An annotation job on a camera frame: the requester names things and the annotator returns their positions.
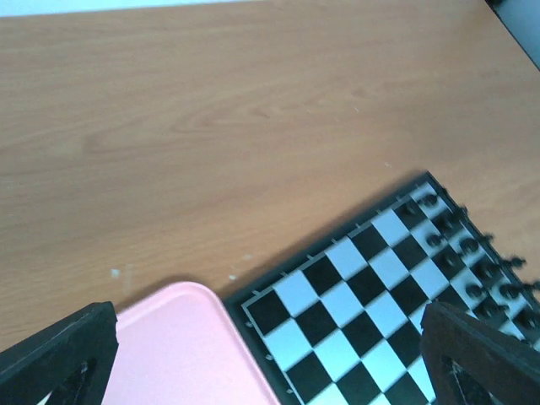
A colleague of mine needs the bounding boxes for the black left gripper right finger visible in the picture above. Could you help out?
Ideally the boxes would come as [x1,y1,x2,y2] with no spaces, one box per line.
[420,302,539,404]

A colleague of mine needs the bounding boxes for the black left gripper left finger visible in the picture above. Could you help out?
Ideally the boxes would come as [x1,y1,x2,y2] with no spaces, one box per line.
[1,301,118,404]

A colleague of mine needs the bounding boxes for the black pawn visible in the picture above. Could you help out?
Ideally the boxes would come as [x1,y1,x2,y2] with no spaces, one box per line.
[477,302,508,319]
[399,200,419,218]
[426,234,446,248]
[441,252,461,267]
[465,283,485,299]

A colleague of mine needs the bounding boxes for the black king chess piece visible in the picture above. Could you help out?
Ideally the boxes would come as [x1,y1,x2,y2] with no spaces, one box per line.
[499,280,540,300]

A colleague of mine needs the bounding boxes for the black queen chess piece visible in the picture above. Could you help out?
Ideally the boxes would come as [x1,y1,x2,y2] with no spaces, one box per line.
[478,256,527,279]

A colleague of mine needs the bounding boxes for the black bishop chess piece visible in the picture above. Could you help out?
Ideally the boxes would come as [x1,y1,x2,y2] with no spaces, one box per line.
[458,234,494,257]

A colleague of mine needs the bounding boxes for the black knight chess piece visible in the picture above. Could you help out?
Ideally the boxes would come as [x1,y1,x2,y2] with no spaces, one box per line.
[434,207,468,233]

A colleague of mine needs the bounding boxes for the black rook chess piece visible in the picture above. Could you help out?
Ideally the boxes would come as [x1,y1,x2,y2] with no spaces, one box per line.
[418,192,439,208]

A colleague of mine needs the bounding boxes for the pink plastic tray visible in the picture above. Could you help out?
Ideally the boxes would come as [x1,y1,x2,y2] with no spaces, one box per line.
[103,282,278,405]

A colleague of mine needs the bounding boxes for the black and white chessboard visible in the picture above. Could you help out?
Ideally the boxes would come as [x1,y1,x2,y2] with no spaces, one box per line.
[224,172,539,404]

